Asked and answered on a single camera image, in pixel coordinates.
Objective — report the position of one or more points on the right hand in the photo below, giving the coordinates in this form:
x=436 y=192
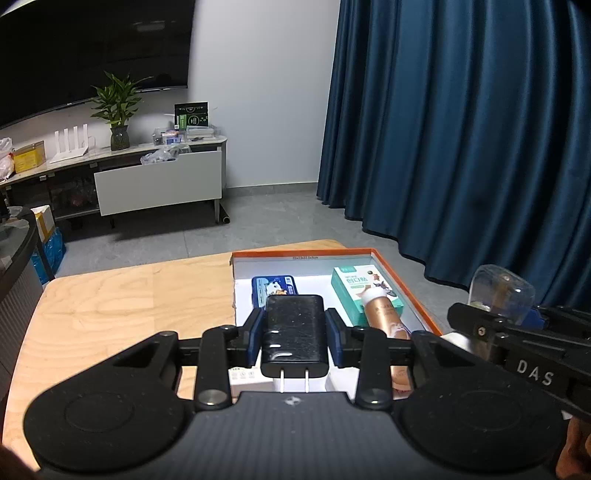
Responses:
x=574 y=460

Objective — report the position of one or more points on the white plug-in vaporizer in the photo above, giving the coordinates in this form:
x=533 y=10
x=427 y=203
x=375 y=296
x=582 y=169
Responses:
x=498 y=291

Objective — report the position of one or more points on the black side table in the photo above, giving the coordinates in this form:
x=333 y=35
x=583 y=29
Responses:
x=21 y=288

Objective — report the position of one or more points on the rose gold bottle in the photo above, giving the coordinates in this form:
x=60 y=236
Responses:
x=380 y=313

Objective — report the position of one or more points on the blue bag on floor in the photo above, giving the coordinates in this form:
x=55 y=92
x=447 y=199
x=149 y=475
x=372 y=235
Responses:
x=54 y=251

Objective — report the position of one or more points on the teal rectangular box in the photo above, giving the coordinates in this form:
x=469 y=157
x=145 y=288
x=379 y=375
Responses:
x=352 y=283

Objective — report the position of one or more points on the white tv cabinet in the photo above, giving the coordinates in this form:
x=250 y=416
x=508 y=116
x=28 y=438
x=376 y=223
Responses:
x=109 y=182

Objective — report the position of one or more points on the orange-rimmed white tray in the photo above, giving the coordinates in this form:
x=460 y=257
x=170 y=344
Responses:
x=312 y=272

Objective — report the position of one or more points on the black television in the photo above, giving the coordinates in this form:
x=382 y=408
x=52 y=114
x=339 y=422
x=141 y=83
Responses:
x=56 y=53

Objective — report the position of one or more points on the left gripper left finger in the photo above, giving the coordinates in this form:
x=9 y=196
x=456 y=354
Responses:
x=244 y=341

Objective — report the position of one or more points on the blue rectangular box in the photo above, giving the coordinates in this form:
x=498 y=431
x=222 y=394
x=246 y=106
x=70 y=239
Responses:
x=265 y=286

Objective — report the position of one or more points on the potted green plant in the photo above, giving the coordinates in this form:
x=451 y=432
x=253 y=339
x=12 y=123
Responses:
x=116 y=103

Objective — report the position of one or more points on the black power adapter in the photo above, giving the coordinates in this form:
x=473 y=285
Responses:
x=295 y=342

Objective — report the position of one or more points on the white router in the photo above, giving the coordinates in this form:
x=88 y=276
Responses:
x=70 y=144

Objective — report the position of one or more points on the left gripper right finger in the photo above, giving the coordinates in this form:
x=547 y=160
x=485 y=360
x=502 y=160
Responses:
x=345 y=343

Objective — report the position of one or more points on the black green display box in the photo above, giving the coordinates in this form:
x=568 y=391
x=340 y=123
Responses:
x=191 y=115

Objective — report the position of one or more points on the blue curtain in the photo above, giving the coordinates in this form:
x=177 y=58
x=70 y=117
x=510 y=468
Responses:
x=461 y=129

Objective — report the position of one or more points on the yellow box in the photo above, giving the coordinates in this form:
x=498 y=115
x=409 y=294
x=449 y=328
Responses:
x=29 y=157

